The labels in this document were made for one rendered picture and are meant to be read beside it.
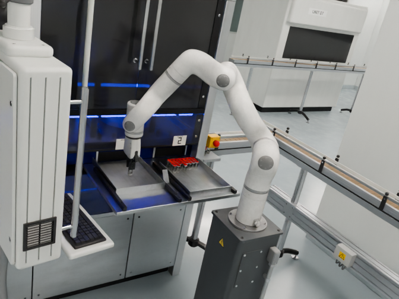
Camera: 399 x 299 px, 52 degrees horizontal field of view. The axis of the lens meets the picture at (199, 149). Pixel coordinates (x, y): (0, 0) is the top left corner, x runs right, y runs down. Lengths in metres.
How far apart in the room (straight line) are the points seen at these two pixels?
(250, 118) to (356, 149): 1.68
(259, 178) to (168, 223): 0.95
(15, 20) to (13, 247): 0.77
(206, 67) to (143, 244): 1.31
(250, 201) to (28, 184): 0.95
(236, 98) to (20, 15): 0.87
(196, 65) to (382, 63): 1.78
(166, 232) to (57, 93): 1.49
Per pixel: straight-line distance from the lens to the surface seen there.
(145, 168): 2.25
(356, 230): 3.42
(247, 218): 1.93
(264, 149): 1.74
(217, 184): 2.23
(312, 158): 2.82
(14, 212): 1.53
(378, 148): 3.21
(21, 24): 1.51
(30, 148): 1.41
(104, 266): 2.58
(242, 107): 1.74
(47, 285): 2.52
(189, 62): 1.72
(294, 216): 2.98
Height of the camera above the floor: 1.88
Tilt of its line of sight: 22 degrees down
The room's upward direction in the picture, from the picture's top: 11 degrees clockwise
